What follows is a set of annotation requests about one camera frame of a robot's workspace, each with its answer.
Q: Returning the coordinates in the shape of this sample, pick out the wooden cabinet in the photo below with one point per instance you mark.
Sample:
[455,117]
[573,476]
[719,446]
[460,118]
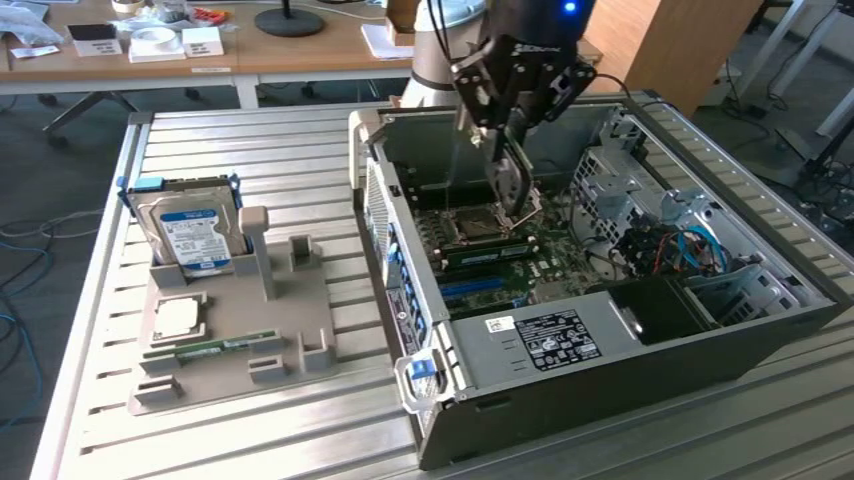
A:
[727,60]

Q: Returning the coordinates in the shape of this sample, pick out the orange item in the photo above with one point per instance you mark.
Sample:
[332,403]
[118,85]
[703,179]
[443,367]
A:
[209,16]

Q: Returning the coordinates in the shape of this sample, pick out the blue case latch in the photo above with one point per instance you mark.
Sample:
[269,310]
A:
[420,371]

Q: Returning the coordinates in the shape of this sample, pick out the perforated metal disk bay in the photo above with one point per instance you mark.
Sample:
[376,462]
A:
[640,210]

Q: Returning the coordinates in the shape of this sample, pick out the wooden desk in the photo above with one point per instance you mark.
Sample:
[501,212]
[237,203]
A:
[100,67]

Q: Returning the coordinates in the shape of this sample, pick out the white desk frame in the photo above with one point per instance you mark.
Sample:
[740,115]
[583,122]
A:
[836,112]

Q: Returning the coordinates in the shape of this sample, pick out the grey power supply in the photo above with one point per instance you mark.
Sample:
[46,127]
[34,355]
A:
[480,350]

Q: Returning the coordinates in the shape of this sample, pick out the hard disk with blue caddy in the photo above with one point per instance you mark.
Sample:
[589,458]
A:
[189,235]

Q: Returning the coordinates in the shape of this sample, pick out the black graphics card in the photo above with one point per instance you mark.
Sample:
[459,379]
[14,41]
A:
[509,185]

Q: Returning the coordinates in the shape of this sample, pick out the small cardboard box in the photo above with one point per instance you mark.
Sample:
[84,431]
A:
[400,22]

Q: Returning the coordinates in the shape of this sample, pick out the black and white box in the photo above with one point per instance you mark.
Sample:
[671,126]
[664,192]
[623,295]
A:
[93,32]

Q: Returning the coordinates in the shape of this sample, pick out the black open PC case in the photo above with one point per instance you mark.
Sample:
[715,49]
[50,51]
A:
[600,400]

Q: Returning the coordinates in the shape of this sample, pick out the stack of white papers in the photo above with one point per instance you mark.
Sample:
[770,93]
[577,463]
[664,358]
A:
[383,42]

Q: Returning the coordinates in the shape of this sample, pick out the silver CPU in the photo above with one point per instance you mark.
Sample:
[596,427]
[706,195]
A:
[176,320]

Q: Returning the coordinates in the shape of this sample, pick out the white and red card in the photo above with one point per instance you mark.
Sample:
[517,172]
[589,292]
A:
[33,51]

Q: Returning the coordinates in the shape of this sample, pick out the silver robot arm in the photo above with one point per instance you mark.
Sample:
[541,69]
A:
[427,92]

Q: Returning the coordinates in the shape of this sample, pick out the metal socket cover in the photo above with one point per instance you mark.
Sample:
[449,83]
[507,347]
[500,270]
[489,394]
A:
[523,224]

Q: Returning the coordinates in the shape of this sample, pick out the silver disk bay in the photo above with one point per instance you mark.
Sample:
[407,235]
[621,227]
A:
[754,295]

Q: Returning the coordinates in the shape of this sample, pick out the green RAM stick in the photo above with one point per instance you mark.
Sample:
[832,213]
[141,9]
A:
[207,348]

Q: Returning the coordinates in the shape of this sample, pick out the grey parts rack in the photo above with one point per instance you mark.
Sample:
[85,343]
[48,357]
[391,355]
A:
[227,310]

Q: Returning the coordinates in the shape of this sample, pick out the black lamp base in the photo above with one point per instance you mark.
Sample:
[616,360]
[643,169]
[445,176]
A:
[289,24]

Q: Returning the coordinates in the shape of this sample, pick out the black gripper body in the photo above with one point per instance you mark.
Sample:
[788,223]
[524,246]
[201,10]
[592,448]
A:
[540,30]

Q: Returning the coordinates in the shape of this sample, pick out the small white box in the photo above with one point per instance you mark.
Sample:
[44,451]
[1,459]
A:
[200,45]

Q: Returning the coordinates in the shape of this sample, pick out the clear plastic bag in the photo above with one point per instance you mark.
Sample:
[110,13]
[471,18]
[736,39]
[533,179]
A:
[26,27]

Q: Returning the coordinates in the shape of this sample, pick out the green motherboard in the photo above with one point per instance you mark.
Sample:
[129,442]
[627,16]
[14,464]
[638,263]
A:
[567,260]

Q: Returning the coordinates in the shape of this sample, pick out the flat white box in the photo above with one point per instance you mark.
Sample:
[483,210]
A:
[156,56]

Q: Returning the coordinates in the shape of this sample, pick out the CPU socket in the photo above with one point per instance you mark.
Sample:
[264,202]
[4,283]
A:
[469,227]

